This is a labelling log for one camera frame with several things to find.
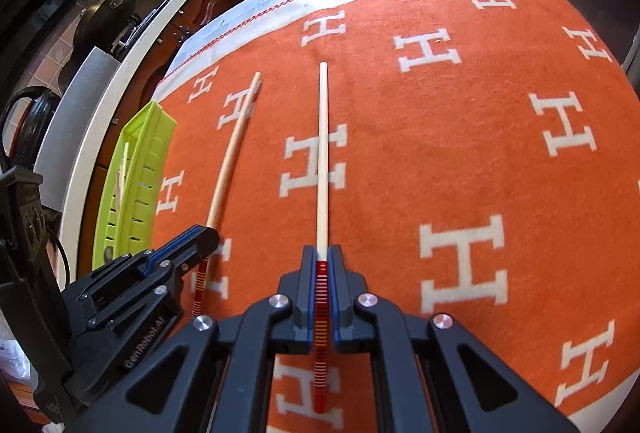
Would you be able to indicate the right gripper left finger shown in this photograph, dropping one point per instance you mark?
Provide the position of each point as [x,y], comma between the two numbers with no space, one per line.
[213,375]

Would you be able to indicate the orange H pattern blanket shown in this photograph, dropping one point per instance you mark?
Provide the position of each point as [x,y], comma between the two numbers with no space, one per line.
[484,162]

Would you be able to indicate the black pressure cooker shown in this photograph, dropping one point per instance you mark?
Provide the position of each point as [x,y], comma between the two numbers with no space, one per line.
[32,127]

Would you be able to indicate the steel splash guard panel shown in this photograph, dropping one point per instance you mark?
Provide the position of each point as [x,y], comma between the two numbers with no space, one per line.
[58,151]

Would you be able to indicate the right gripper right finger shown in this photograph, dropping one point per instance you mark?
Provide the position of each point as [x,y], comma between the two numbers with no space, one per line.
[431,374]

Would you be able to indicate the green plastic utensil tray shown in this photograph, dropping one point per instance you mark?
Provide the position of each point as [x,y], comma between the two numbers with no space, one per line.
[129,230]

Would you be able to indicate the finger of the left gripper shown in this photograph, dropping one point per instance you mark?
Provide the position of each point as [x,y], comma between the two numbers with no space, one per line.
[197,236]
[167,271]

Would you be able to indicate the black wok with lid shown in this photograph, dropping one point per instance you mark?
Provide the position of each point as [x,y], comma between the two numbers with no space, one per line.
[102,23]

